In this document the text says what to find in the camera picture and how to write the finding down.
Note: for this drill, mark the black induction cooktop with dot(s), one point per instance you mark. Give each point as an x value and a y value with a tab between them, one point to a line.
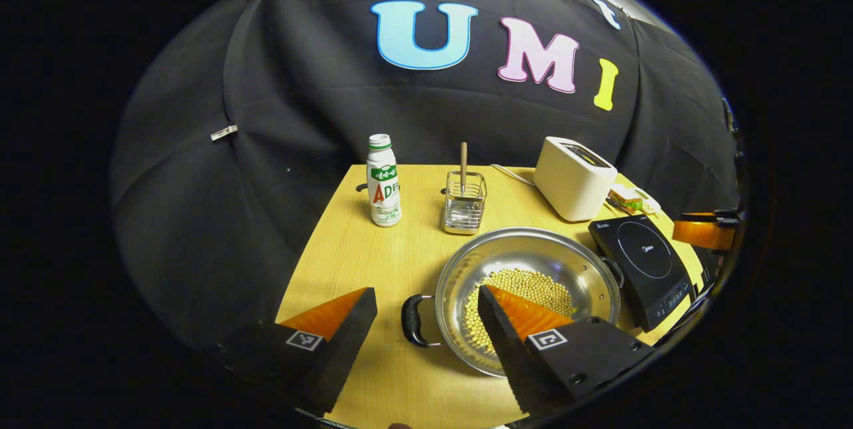
640	262

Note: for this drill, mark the white toaster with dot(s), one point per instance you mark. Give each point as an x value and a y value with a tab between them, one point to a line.
566	179

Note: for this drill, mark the lettuce sandwich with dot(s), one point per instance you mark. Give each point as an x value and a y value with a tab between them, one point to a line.
625	199

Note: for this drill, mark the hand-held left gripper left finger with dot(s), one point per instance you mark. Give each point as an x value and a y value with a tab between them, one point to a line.
346	349

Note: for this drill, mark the pile of yellow soybeans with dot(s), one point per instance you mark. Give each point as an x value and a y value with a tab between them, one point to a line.
526	286

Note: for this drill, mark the silver metal clip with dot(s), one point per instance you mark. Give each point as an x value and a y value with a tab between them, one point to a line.
224	132

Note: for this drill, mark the stainless steel pot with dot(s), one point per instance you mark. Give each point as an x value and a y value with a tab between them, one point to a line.
520	249

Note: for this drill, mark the black backdrop cloth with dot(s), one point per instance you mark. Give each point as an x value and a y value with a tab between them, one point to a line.
266	82

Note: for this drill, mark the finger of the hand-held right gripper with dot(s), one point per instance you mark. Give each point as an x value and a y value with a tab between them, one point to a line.
706	232

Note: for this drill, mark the white drink bottle green label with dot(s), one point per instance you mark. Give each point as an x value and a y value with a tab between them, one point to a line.
384	182

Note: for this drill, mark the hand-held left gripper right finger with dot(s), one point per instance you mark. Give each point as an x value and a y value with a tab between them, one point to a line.
506	349

